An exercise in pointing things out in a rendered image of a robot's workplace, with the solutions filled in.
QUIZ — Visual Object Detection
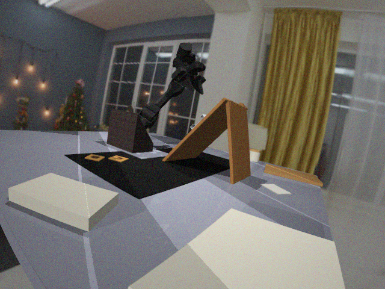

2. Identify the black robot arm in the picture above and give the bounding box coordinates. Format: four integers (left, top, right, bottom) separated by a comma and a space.
138, 42, 206, 129

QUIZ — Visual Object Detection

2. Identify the orange flat rectangular board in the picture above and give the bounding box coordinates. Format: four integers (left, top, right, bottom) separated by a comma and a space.
264, 164, 323, 187

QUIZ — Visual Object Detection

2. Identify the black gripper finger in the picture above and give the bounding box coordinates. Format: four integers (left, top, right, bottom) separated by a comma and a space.
193, 79, 204, 95
177, 72, 194, 92

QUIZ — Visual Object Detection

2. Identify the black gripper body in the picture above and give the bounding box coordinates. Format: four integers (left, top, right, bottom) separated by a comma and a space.
171, 63, 206, 85

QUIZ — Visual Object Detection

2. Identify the brown letter tile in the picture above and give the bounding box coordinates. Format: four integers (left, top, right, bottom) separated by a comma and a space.
109, 155, 128, 163

